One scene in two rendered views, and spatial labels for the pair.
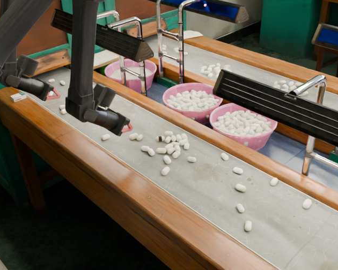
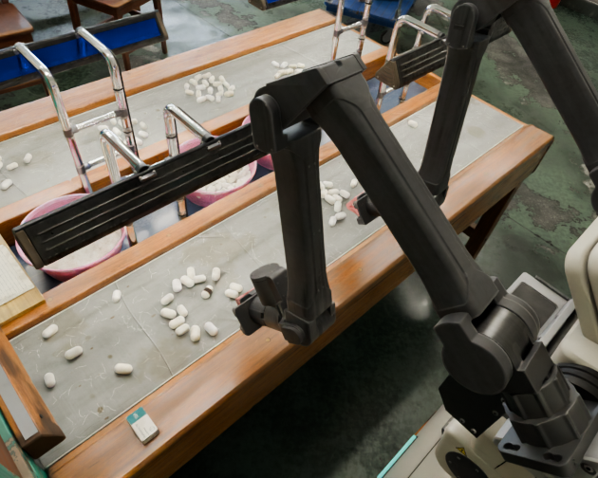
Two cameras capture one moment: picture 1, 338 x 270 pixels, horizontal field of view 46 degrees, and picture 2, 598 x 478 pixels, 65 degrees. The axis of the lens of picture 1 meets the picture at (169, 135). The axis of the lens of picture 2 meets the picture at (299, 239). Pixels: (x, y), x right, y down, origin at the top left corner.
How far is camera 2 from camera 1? 173 cm
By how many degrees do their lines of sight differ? 70
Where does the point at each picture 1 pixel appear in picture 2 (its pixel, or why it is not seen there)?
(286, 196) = (401, 134)
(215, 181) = not seen: hidden behind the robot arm
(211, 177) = not seen: hidden behind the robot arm
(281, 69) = (156, 77)
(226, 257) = (489, 174)
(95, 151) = (347, 268)
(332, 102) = (242, 68)
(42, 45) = not seen: outside the picture
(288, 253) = (465, 146)
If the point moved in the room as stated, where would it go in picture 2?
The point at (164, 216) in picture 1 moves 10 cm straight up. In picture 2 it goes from (453, 207) to (465, 182)
